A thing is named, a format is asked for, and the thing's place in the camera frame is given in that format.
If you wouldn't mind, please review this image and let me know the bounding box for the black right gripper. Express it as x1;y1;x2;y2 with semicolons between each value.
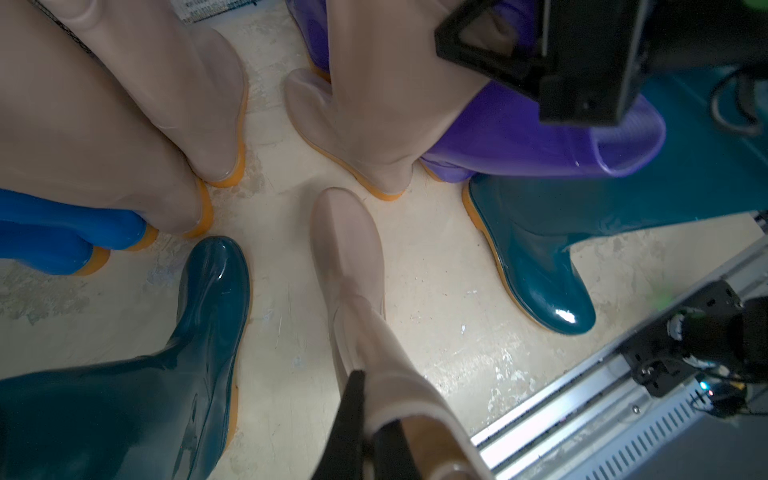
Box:
434;1;651;127

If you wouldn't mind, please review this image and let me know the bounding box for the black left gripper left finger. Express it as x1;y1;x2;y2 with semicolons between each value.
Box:
311;370;365;480

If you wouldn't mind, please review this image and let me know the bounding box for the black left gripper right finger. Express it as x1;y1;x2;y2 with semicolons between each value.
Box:
372;420;422;480

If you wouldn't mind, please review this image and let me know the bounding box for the teal boot front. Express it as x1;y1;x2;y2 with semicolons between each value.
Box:
462;70;767;335

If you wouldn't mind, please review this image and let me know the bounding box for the teal boot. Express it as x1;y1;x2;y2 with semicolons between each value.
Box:
1;236;251;479
462;70;767;335

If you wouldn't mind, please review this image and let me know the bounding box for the short beige boot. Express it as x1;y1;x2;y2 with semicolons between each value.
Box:
310;188;492;479

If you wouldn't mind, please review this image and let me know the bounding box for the beige boot front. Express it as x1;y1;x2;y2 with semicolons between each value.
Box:
1;1;213;237

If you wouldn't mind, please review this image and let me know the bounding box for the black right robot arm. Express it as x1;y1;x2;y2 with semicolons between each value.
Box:
434;1;767;126

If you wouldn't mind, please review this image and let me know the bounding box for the blue rain boot upright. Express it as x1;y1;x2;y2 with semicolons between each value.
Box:
1;222;110;276

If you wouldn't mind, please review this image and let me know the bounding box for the purple boot middle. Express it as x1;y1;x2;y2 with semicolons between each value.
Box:
420;82;666;183

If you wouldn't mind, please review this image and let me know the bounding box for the purple boot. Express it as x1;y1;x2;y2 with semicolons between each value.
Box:
286;0;331;83
420;82;666;183

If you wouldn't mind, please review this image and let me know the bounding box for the purple boot at back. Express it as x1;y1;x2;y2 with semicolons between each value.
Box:
286;0;331;83

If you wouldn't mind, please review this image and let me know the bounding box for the aluminium front rail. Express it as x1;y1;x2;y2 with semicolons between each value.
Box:
472;238;767;479

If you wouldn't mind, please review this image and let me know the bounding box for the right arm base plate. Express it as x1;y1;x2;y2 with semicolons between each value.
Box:
619;280;767;398

